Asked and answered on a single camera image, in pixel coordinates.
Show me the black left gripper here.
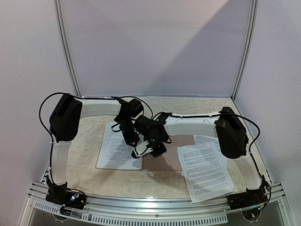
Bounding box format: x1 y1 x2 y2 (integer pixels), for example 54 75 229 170
118 119 140 149

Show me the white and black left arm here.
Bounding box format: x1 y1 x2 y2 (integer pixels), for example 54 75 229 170
49 94 143 186

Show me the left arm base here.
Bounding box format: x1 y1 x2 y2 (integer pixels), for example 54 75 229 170
46 176 87 210

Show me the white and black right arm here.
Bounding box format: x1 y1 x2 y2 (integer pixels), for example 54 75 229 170
131 107 266 205

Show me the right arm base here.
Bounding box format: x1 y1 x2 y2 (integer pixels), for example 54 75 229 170
227 188 268 210

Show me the white paper stack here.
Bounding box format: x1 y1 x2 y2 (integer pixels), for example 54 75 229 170
177 135 235 204

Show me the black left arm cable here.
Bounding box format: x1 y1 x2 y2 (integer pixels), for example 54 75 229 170
39 92 153 146

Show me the aluminium front rail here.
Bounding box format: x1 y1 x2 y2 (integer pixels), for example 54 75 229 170
21 182 294 226

